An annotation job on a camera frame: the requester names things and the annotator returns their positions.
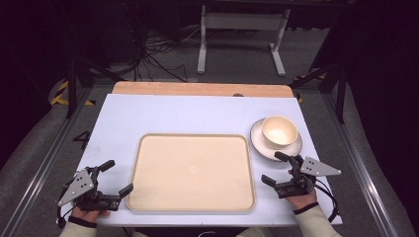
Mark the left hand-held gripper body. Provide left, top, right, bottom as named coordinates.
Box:
left=57, top=166, right=121, bottom=212

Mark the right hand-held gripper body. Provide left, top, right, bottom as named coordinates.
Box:
left=276, top=155, right=343, bottom=199

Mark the cream bowl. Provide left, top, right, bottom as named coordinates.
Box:
left=261, top=115, right=299, bottom=150

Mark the white round plate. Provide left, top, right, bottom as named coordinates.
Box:
left=249, top=118, right=303, bottom=162

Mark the beige rectangular tray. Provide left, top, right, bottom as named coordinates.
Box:
left=126, top=132, right=257, bottom=212

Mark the person's right hand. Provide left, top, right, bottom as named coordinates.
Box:
left=285, top=191, right=319, bottom=211

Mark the person's left hand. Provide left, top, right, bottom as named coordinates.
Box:
left=70, top=206, right=112, bottom=223

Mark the black tape mark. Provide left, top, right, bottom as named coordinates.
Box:
left=72, top=130, right=92, bottom=151

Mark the white table cover board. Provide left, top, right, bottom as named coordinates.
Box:
left=62, top=93, right=344, bottom=228

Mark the yellow black floor tape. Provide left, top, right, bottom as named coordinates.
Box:
left=49, top=80, right=97, bottom=107

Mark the black tripod stand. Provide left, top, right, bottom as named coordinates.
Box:
left=64, top=55, right=127, bottom=120
left=290, top=60, right=349, bottom=124

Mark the white metal stand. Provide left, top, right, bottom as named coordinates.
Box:
left=197, top=4, right=292, bottom=77

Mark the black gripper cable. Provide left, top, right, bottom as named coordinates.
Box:
left=56, top=184, right=73, bottom=230
left=312, top=179, right=341, bottom=225

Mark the aluminium floor rail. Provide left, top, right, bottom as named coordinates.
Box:
left=320, top=92, right=401, bottom=237
left=0, top=87, right=95, bottom=237

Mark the bundle of black floor cables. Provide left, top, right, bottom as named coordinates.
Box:
left=129, top=24, right=202, bottom=83

